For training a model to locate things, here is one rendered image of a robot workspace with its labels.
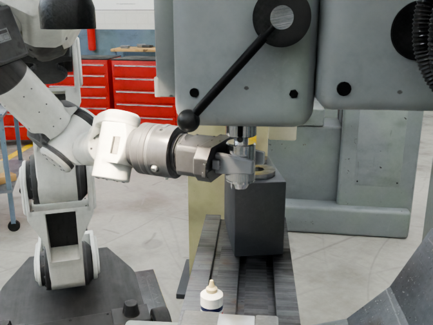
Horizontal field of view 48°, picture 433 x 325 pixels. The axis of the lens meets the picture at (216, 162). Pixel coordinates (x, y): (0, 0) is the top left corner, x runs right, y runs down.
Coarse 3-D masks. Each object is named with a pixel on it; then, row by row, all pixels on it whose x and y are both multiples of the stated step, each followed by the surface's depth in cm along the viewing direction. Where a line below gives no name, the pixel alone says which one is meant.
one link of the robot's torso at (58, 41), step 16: (0, 0) 91; (16, 0) 91; (32, 0) 91; (16, 16) 93; (32, 16) 92; (32, 32) 96; (48, 32) 98; (64, 32) 102; (32, 48) 107; (48, 48) 109; (64, 48) 115
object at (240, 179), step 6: (228, 150) 76; (240, 156) 75; (246, 156) 75; (252, 156) 76; (228, 174) 77; (234, 174) 76; (240, 174) 76; (246, 174) 76; (252, 174) 76; (228, 180) 77; (234, 180) 76; (240, 180) 76; (246, 180) 76; (252, 180) 77
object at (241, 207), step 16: (224, 176) 134; (256, 176) 114; (272, 176) 115; (224, 192) 135; (240, 192) 113; (256, 192) 113; (272, 192) 114; (224, 208) 136; (240, 208) 114; (256, 208) 114; (272, 208) 115; (240, 224) 115; (256, 224) 115; (272, 224) 116; (240, 240) 116; (256, 240) 117; (272, 240) 117
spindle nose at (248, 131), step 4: (228, 128) 75; (232, 128) 74; (236, 128) 74; (244, 128) 74; (248, 128) 74; (252, 128) 74; (228, 132) 75; (232, 132) 74; (236, 132) 74; (244, 132) 74; (248, 132) 74; (252, 132) 74; (228, 136) 75; (232, 136) 74; (236, 136) 74; (244, 136) 74; (248, 136) 74; (252, 136) 74
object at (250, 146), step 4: (232, 140) 78; (252, 140) 78; (228, 144) 75; (232, 144) 75; (236, 144) 75; (240, 144) 75; (244, 144) 75; (248, 144) 75; (252, 144) 75; (228, 148) 76; (232, 148) 75; (236, 148) 75; (240, 148) 74; (244, 148) 74; (248, 148) 75; (252, 148) 75
